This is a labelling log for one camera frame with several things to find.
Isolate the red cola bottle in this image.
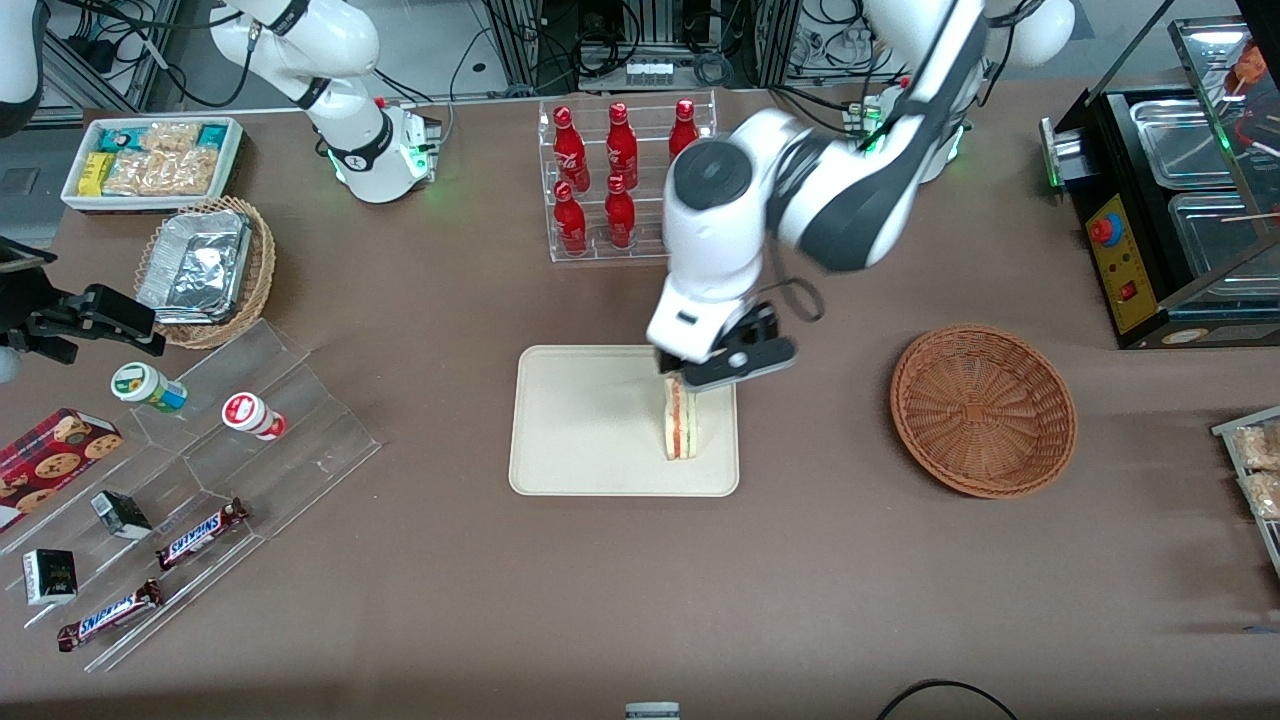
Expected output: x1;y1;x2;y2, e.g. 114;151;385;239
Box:
668;98;701;159
604;175;637;250
553;107;591;192
553;181;588;256
606;102;639;189

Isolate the light oval wicker basket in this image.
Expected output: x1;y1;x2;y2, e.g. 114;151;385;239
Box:
135;196;277;350

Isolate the red tartan cookie box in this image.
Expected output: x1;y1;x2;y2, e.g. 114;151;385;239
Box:
0;407;124;533

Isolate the aluminium profile frame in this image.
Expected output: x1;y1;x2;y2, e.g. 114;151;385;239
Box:
485;0;803;93

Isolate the clear acrylic stepped stand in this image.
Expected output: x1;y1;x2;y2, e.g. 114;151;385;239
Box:
0;318;383;673

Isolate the clear bag of crackers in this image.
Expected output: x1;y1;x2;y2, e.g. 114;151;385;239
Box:
160;148;222;196
140;122;203;154
103;150;167;196

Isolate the white rectangular snack bin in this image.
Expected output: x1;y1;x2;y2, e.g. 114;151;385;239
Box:
60;116;246;213

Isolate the small black box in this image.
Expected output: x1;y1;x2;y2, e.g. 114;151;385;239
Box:
22;548;79;607
90;490;153;541

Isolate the brown round wicker basket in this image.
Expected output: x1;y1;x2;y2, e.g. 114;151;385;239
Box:
890;323;1079;500

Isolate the aluminium foil container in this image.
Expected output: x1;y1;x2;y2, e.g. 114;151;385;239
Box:
137;210;253;326

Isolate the black floor cable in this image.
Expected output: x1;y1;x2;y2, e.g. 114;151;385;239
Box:
878;679;1019;720

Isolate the clear acrylic bottle rack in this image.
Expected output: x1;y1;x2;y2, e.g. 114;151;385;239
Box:
537;90;719;264

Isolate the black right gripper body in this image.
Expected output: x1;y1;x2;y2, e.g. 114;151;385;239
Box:
0;268;89;364

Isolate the Snickers chocolate bar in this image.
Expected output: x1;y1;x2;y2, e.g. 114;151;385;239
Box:
155;497;249;572
57;578;166;653

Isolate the green capped yogurt bottle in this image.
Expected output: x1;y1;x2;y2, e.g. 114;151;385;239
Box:
110;362;189;415

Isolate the steel warmer pan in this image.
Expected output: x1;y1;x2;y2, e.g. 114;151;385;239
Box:
1130;98;1238;191
1168;190;1280;283

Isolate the grey metal snack tray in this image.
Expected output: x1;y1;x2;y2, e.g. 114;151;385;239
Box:
1212;405;1280;578

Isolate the red capped yogurt bottle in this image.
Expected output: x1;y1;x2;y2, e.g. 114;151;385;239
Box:
221;392;289;442

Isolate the beige plastic tray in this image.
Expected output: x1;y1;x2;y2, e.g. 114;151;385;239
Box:
508;345;741;498

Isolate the triangular sandwich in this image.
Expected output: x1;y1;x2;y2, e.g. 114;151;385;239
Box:
660;375;702;462

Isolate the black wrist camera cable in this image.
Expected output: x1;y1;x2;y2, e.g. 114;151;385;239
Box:
766;276;825;324

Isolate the clear bag of puffed snacks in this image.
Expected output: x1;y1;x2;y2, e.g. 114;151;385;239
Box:
1240;470;1280;521
1230;423;1280;471

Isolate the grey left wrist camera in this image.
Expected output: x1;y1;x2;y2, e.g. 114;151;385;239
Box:
680;305;799;393

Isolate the black food warmer cabinet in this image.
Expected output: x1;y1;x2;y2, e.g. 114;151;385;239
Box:
1040;15;1280;351

